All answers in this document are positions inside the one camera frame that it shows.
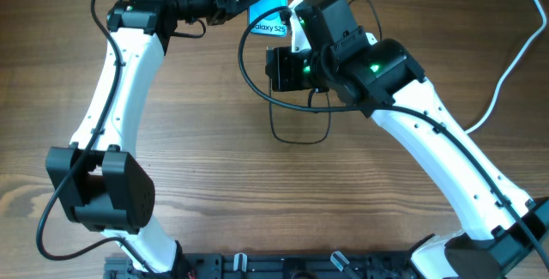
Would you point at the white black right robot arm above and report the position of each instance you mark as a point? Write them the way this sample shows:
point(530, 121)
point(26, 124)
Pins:
point(500, 224)

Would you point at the teal Galaxy smartphone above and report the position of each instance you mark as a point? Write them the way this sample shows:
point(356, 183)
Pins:
point(270, 25)

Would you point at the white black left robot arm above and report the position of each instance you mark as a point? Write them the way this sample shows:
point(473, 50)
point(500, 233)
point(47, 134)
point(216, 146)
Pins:
point(96, 178)

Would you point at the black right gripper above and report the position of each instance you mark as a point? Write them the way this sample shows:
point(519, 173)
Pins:
point(280, 69)

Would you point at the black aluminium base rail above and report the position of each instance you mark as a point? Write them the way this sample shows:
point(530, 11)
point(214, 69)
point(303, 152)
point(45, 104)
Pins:
point(279, 266)

